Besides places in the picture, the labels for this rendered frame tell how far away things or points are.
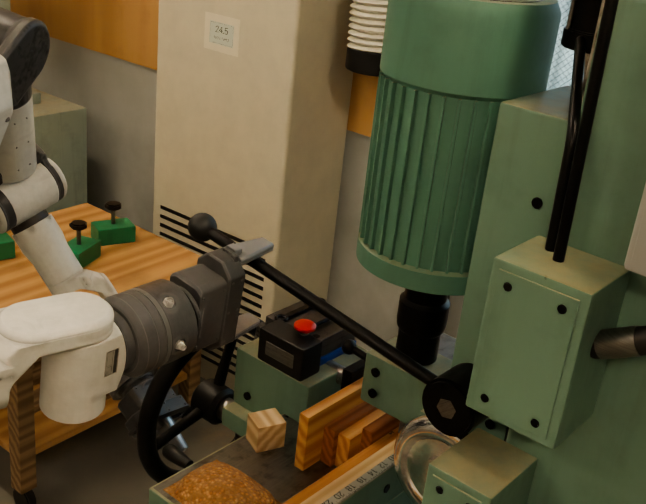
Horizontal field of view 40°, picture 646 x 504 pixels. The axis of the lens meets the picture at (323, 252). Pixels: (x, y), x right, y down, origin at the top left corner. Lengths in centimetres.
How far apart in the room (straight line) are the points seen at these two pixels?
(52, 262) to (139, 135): 184
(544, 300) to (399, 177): 25
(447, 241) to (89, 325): 37
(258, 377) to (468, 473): 45
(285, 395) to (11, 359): 47
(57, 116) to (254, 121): 92
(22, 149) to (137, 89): 187
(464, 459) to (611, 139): 33
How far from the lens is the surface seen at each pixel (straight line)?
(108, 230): 257
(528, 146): 86
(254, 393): 125
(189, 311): 94
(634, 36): 77
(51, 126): 319
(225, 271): 98
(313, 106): 248
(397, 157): 93
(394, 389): 109
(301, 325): 118
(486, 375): 80
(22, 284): 238
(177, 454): 146
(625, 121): 77
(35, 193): 148
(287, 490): 110
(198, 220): 106
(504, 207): 89
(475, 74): 88
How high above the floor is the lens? 159
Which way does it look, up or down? 24 degrees down
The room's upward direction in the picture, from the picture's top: 6 degrees clockwise
